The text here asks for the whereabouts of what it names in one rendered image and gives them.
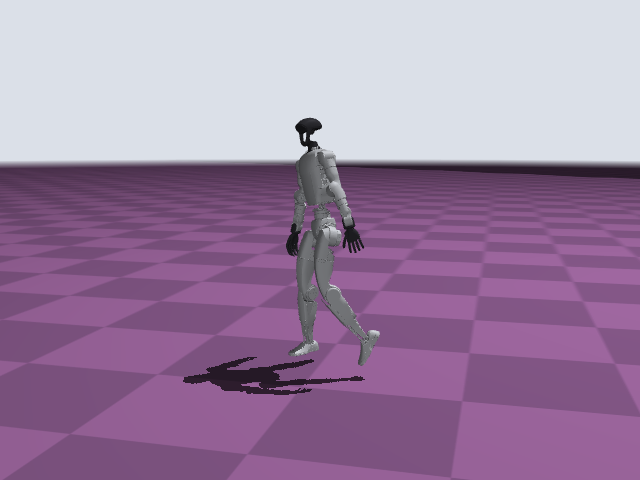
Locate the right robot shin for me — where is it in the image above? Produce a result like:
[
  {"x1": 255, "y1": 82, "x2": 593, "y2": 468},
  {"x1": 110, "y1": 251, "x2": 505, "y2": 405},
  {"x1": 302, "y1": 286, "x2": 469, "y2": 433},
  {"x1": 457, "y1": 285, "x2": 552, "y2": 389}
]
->
[{"x1": 298, "y1": 291, "x2": 317, "y2": 345}]

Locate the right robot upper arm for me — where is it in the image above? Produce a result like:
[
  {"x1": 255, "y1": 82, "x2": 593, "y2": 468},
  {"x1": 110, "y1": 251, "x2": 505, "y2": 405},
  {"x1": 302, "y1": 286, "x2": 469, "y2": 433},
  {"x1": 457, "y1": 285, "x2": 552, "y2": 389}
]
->
[{"x1": 294, "y1": 159, "x2": 306, "y2": 203}]

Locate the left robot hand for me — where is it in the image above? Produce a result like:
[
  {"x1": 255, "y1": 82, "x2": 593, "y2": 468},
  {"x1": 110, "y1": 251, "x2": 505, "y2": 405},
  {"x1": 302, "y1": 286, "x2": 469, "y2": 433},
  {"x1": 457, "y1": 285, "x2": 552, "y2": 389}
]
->
[{"x1": 342, "y1": 216, "x2": 364, "y2": 253}]

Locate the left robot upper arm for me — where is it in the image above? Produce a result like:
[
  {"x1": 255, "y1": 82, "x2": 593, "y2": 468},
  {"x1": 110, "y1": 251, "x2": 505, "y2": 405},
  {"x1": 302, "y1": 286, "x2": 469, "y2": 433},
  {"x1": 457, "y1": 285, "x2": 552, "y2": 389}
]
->
[{"x1": 317, "y1": 151, "x2": 341, "y2": 197}]

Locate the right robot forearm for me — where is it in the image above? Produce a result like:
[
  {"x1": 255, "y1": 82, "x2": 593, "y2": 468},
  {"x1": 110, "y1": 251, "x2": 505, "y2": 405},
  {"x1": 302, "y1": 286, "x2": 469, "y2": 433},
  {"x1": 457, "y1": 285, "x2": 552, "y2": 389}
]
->
[{"x1": 291, "y1": 199, "x2": 307, "y2": 231}]

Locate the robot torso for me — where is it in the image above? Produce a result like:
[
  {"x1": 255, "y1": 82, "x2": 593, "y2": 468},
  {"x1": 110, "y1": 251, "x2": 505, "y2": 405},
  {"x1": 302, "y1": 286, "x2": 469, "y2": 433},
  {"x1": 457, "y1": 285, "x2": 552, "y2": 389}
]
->
[{"x1": 299, "y1": 146, "x2": 336, "y2": 240}]

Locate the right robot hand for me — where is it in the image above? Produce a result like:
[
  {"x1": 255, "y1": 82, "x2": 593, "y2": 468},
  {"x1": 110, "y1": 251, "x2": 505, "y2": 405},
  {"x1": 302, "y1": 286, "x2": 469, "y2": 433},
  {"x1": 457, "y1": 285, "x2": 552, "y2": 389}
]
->
[{"x1": 286, "y1": 223, "x2": 301, "y2": 257}]

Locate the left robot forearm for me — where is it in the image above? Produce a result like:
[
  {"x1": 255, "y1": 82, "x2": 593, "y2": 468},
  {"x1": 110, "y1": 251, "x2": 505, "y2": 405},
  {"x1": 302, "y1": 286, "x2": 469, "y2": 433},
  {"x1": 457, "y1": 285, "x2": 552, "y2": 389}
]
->
[{"x1": 330, "y1": 182, "x2": 353, "y2": 227}]

